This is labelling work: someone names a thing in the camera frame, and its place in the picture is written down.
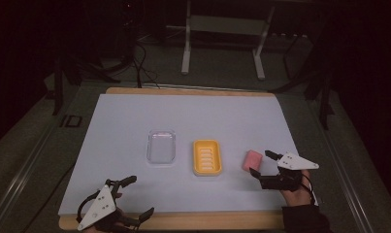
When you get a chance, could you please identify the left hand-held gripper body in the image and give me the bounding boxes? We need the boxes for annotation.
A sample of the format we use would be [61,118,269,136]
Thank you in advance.
[76,179,143,233]

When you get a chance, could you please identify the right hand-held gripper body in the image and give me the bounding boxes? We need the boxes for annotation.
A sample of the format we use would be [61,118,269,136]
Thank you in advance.
[259,150,320,192]

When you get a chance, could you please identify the pink soap bar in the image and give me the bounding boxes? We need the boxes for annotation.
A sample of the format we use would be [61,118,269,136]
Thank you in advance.
[241,149,264,173]

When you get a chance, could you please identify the person's left hand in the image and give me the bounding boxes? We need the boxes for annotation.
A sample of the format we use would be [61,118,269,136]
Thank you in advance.
[82,191,137,233]

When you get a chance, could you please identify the person's right hand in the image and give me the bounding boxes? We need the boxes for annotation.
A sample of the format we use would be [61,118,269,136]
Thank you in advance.
[279,169,314,208]

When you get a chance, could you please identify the white table mat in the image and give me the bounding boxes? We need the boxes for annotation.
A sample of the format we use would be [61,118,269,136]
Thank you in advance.
[57,93,302,216]

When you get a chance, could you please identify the clear plastic container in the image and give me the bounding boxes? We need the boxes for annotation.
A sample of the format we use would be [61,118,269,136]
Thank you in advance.
[146,129,178,165]

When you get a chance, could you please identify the yellow soap dish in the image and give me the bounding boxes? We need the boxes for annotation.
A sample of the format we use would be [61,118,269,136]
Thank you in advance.
[192,139,223,178]

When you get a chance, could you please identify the black stand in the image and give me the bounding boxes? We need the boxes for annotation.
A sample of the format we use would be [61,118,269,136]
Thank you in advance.
[269,18,337,131]
[46,54,121,117]

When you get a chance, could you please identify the white metal stand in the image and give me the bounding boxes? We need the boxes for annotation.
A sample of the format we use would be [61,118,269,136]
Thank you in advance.
[165,0,277,82]

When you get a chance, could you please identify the black cable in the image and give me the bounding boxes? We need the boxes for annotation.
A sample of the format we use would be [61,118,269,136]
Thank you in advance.
[76,190,101,225]
[301,174,319,207]

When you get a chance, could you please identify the metal floor rail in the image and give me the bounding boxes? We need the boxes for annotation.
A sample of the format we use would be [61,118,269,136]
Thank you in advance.
[312,106,375,233]
[0,124,60,227]

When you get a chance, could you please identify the black rectangular frame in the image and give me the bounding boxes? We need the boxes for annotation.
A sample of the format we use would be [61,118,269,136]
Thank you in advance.
[58,114,83,128]

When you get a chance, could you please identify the black floor cables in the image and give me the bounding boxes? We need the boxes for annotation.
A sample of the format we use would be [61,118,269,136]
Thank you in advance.
[99,40,162,89]

